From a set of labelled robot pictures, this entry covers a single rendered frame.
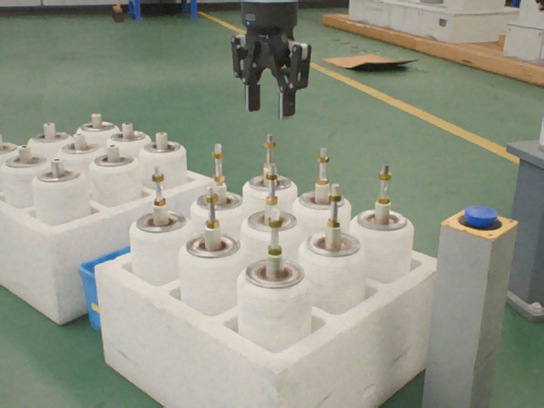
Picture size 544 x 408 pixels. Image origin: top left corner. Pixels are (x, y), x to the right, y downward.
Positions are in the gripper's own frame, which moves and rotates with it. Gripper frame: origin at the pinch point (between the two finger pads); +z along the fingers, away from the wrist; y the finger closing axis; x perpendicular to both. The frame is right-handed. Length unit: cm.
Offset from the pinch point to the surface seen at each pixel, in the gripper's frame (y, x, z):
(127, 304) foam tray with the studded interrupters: -9.5, -19.5, 28.4
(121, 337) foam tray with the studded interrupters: -12.0, -19.6, 35.4
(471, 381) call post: 31.9, 6.7, 32.1
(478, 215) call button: 29.0, 8.3, 9.9
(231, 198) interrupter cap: -11.2, 1.9, 17.6
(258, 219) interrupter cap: -1.6, -0.6, 17.7
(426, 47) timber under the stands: -177, 299, 37
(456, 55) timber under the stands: -144, 283, 37
